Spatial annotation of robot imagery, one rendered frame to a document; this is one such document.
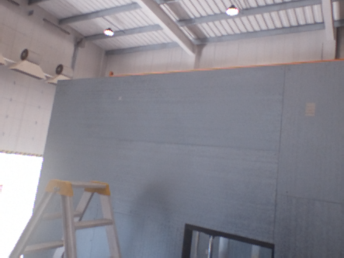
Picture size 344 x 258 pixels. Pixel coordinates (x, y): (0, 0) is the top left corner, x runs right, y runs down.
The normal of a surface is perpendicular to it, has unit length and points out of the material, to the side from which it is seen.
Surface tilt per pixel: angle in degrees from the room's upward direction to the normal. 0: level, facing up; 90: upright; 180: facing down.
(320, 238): 90
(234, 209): 90
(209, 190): 90
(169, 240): 90
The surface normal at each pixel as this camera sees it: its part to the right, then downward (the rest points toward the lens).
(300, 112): -0.50, -0.20
